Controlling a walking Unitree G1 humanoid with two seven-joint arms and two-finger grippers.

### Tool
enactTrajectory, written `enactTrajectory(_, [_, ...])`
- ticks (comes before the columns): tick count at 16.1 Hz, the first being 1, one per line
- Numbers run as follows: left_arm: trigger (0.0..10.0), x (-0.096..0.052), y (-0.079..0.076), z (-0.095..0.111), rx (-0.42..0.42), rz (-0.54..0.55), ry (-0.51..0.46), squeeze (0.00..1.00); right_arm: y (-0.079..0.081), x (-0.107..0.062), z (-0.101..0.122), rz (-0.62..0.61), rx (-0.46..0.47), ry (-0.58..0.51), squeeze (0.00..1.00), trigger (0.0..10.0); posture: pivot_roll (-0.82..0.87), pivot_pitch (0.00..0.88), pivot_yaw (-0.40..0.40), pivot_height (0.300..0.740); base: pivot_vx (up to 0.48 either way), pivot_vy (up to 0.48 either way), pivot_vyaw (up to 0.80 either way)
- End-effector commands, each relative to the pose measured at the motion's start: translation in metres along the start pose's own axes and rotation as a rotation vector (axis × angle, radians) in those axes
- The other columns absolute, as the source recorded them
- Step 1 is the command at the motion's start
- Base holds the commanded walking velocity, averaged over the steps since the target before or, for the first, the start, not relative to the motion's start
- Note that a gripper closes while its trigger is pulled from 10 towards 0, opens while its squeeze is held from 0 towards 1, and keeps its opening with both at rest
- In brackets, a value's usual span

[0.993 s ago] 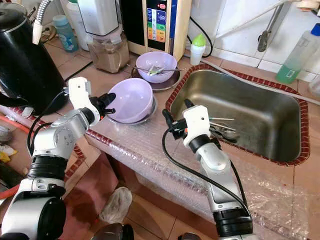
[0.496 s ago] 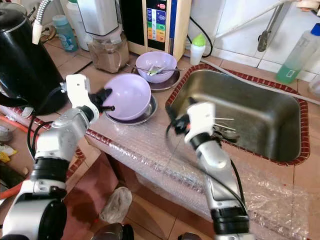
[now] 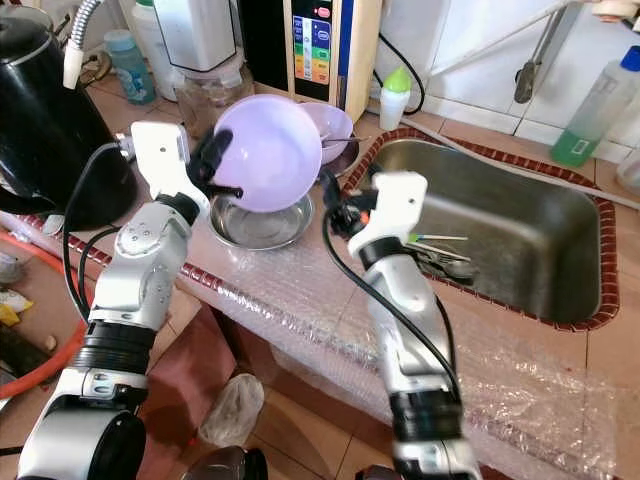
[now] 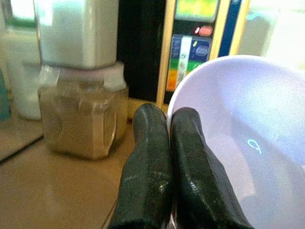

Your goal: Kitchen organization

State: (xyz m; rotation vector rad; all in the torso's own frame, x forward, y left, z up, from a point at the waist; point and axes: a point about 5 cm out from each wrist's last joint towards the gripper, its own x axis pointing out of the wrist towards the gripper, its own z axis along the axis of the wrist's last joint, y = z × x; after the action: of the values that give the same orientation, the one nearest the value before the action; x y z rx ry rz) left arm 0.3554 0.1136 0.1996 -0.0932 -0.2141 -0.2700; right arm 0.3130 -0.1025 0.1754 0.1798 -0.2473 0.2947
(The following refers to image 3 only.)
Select large lilac plastic bowl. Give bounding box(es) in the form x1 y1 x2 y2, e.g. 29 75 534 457
210 95 324 214

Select clear glass jar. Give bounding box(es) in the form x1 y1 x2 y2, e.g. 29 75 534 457
175 65 251 136

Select stainless steel bowl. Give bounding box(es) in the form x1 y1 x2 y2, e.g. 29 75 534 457
210 195 316 251

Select small lilac plastic bowl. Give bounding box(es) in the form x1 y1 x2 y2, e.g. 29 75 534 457
300 102 356 166

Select chopsticks with green ends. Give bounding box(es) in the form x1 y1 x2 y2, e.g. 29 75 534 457
410 233 469 244

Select white squeeze bottle green cap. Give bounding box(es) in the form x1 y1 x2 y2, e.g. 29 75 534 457
378 67 413 131

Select metal utensil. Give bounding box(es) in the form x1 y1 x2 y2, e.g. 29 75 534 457
412 245 479 286

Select white water filter unit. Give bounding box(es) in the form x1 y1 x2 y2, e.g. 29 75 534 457
155 0 241 73

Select small teal bottle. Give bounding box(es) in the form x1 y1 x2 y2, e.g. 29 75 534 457
105 28 156 106

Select tall white plastic bottle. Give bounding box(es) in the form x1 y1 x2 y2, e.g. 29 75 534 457
132 0 171 96

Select water ioniser with colourful panel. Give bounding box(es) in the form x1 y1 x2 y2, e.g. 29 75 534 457
245 0 383 123

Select stainless steel sink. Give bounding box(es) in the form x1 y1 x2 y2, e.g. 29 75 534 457
345 138 621 334

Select black electric kettle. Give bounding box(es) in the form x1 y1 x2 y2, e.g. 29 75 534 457
0 8 126 229

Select grey metal faucet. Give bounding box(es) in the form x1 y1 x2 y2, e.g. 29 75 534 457
513 0 576 106

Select crumpled clear plastic bag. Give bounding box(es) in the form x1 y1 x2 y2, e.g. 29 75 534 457
198 372 266 448

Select round metal lid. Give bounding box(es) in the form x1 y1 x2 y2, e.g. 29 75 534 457
0 255 26 286

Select clear bottle green liquid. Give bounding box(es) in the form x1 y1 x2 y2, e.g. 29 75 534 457
550 45 640 169

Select yellow crumpled wrapper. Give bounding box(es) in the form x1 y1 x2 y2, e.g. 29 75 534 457
0 292 33 326

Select robot right leg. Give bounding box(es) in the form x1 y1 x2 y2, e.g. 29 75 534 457
355 464 411 480

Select robot leg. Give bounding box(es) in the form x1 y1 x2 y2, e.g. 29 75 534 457
185 445 269 480
355 464 411 480

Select dark cylindrical vegetable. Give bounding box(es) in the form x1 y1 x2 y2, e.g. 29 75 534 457
0 328 51 379

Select robot left leg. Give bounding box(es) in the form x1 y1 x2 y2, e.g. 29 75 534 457
185 445 269 480

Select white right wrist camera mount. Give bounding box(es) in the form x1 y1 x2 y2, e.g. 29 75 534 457
348 170 429 256

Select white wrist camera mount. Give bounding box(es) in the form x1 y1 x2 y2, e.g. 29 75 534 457
130 122 201 216
348 170 429 256

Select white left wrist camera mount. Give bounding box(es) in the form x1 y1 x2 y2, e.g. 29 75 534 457
130 122 201 216

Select black ioniser cable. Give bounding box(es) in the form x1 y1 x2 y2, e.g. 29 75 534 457
378 32 427 116

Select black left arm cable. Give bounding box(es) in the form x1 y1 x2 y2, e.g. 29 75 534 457
60 140 136 321

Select silver flexible sprayer hose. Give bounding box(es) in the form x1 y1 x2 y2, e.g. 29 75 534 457
62 0 106 91

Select white wall pipe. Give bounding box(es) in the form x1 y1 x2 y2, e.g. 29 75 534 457
428 0 640 79

